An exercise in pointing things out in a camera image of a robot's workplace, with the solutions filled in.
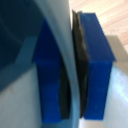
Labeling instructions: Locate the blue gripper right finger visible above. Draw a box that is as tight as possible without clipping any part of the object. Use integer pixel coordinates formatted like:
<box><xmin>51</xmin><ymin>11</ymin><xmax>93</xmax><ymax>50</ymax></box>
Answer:
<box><xmin>71</xmin><ymin>9</ymin><xmax>117</xmax><ymax>121</ymax></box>

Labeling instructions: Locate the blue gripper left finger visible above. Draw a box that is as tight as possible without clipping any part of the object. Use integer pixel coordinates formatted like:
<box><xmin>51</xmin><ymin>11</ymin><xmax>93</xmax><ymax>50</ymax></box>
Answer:
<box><xmin>31</xmin><ymin>17</ymin><xmax>73</xmax><ymax>122</ymax></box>

